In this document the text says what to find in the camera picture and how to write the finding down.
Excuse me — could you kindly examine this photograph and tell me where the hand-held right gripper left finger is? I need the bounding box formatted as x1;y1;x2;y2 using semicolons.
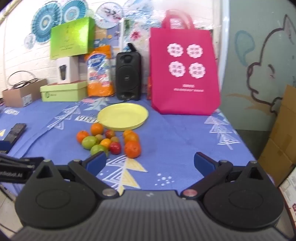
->
28;151;119;199

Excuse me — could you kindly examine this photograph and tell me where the brown cardboard box with label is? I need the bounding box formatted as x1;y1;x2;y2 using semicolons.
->
2;79;48;108

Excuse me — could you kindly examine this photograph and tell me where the black remote control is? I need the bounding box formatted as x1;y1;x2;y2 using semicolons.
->
4;123;27;143

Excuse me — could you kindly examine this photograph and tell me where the fruit printed carton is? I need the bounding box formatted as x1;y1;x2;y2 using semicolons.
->
147;76;153;100

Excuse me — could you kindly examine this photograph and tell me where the yellow plastic plate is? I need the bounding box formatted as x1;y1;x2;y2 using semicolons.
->
97;103;149;131

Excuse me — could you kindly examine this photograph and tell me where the orange tomato plate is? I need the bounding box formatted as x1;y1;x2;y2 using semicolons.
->
76;131;90;143

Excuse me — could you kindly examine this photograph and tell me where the flower wall poster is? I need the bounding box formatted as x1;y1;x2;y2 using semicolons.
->
120;19;151;54

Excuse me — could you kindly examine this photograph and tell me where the glossy green gift box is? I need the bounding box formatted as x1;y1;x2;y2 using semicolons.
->
50;17;96;61

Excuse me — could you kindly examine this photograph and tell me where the orange paper cup pack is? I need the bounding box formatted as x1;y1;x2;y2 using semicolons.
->
84;45;115;97

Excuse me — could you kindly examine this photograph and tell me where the large blue paper fan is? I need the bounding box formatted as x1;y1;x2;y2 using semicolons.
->
31;5;61;44

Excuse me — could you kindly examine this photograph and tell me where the large orange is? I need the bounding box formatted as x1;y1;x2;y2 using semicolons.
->
124;141;141;159

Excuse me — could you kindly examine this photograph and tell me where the white round hand fan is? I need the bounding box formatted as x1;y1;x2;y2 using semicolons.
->
95;2;124;29

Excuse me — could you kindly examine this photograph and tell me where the black cable bundle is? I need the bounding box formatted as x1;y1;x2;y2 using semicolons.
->
7;71;38;90

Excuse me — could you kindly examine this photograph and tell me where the large brown cardboard box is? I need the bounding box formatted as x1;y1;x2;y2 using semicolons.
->
258;85;296;186

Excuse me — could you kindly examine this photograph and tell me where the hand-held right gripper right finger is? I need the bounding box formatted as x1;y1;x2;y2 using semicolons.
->
181;152;273;199

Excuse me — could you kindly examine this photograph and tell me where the pink tote bag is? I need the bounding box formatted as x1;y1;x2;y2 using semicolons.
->
148;10;221;115

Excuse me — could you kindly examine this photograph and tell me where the light green shoe box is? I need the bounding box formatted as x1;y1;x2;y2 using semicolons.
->
40;81;88;102

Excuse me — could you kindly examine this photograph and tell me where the black speaker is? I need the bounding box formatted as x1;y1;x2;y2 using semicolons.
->
115;43;142;101

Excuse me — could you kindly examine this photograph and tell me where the small blue paper fan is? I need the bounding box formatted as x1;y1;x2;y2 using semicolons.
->
23;34;36;49

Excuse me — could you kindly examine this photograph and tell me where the blue printed tablecloth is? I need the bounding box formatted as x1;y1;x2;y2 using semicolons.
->
0;96;258;198

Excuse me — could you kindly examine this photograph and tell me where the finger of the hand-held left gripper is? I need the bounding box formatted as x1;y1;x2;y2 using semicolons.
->
0;152;45;168

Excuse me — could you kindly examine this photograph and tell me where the white box with cup picture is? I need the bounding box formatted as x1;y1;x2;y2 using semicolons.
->
57;56;79;84

